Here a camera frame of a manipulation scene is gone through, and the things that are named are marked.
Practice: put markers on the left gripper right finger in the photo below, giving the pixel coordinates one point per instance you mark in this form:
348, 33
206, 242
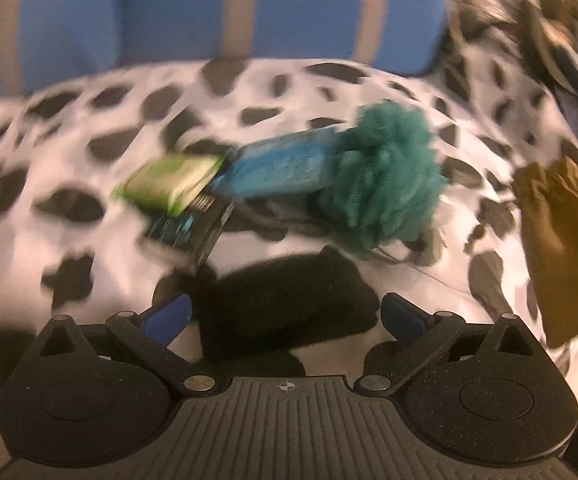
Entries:
423, 339

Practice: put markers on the tan drawstring pouch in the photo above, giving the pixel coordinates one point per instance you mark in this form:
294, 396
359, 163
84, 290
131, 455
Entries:
548, 201

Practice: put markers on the black cartoon tissue pack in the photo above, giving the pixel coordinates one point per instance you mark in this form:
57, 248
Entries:
187, 240

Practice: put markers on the blue tissue pack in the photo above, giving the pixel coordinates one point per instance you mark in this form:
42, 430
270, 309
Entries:
296, 163

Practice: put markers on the green wet wipes pack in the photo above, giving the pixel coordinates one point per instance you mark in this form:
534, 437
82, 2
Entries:
169, 183

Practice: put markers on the blue striped cushion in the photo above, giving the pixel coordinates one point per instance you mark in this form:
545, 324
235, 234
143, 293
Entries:
43, 42
401, 36

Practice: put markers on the cow print blanket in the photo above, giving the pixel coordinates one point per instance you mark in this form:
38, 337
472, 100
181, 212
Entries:
68, 246

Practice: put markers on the teal mesh bath loofah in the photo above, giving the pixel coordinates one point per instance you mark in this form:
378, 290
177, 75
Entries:
387, 182

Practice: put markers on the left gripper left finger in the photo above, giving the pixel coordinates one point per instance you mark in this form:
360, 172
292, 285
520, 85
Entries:
147, 336

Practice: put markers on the black cloth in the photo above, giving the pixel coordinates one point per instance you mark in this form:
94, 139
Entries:
283, 303

